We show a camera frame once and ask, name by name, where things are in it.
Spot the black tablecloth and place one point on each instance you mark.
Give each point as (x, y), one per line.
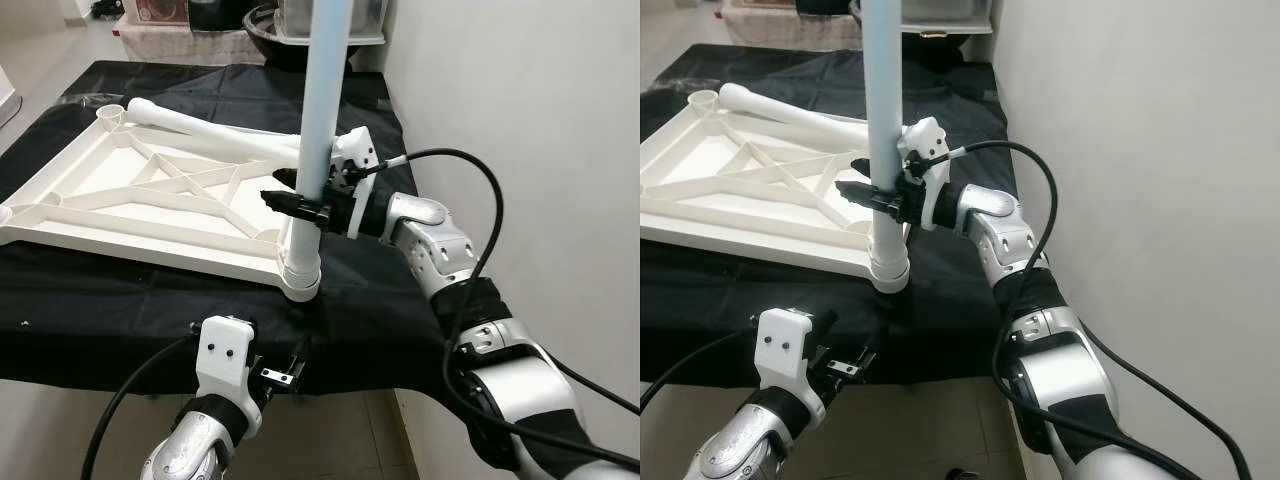
(720, 310)
(120, 320)

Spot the white plastic children table top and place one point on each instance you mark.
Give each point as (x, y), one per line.
(130, 200)
(740, 190)

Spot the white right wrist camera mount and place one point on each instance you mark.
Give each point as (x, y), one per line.
(925, 145)
(355, 155)

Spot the black bag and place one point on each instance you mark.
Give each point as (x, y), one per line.
(225, 12)

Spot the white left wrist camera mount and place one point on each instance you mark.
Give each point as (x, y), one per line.
(225, 355)
(788, 345)

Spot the white plastic table leg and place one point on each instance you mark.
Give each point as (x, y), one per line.
(220, 125)
(885, 100)
(325, 100)
(800, 115)

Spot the storage box with orange lid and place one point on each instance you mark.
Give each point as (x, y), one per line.
(160, 10)

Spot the clear plastic storage bin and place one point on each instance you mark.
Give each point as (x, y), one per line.
(945, 12)
(365, 20)

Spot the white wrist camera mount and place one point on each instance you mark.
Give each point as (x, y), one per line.
(225, 355)
(788, 345)
(355, 155)
(925, 145)

